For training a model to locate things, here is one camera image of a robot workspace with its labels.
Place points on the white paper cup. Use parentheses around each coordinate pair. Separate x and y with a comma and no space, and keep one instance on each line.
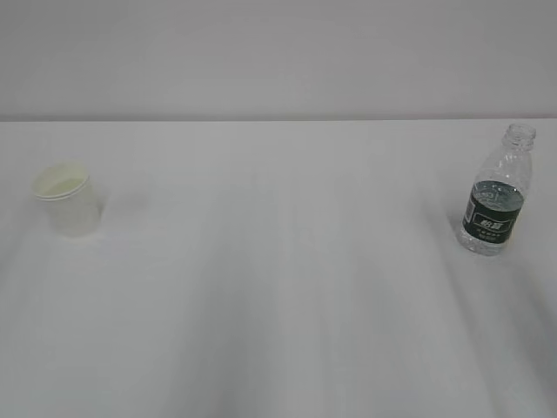
(65,192)

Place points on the clear water bottle green label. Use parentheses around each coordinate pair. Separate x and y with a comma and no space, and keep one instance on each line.
(498,193)

